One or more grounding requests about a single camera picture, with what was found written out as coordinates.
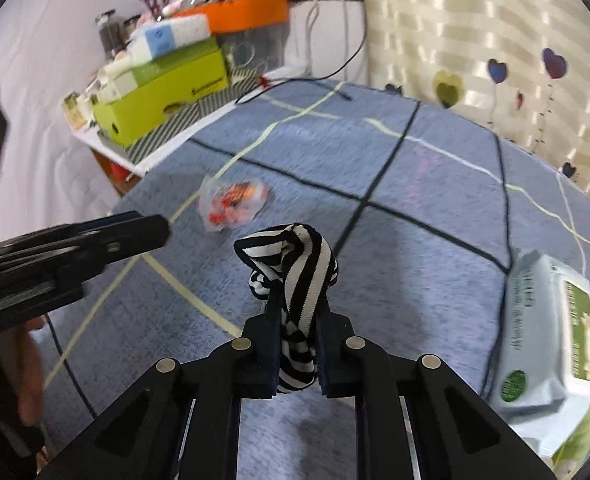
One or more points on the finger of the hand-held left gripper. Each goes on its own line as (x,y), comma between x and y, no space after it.
(140,235)

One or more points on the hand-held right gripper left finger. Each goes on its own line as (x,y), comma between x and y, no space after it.
(262,360)

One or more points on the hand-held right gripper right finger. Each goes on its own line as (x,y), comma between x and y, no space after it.
(332,360)

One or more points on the black white striped sock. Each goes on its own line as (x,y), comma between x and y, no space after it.
(300,270)

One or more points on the green white cardboard box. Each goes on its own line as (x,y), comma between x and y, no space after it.
(582,425)

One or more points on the person's left hand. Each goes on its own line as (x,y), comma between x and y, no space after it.
(31,375)

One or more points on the white top side table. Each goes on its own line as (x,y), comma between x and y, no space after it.
(175,149)

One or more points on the clear candy packet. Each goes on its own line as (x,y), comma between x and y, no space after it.
(230,205)

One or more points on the black white striped tray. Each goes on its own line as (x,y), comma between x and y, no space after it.
(190,120)

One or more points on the lime green cardboard box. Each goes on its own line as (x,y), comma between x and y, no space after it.
(150,105)

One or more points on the row of small bottles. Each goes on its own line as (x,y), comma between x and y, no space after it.
(80,105)

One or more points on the white green flat box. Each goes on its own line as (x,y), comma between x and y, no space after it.
(185,62)

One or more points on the wet wipes pack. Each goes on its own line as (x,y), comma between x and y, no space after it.
(530,320)

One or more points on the white blue box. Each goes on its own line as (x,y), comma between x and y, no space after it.
(175,35)

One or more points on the dark glass jar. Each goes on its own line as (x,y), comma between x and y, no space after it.
(107,32)

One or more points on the orange lidded clear bin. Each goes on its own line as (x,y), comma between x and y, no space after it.
(245,12)

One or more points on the heart print curtain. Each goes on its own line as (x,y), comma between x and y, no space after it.
(475,35)

